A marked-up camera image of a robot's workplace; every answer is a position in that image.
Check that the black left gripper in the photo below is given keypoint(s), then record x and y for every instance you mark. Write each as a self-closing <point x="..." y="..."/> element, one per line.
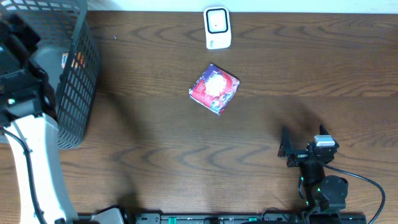
<point x="8" y="83"/>

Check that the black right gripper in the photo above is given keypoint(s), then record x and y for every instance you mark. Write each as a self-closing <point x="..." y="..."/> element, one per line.
<point x="286" y="150"/>

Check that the red purple snack package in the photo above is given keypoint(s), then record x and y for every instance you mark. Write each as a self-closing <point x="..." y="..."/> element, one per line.
<point x="214" y="89"/>

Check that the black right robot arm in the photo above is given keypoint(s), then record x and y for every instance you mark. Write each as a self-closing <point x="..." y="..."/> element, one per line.
<point x="326" y="193"/>

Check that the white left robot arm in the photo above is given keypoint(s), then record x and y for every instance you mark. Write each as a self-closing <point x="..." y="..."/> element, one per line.
<point x="29" y="123"/>

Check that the dark grey plastic basket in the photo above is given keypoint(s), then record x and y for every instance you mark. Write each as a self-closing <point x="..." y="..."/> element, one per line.
<point x="67" y="52"/>

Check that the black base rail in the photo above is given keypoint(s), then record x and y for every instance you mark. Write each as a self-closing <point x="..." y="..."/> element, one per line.
<point x="272" y="217"/>

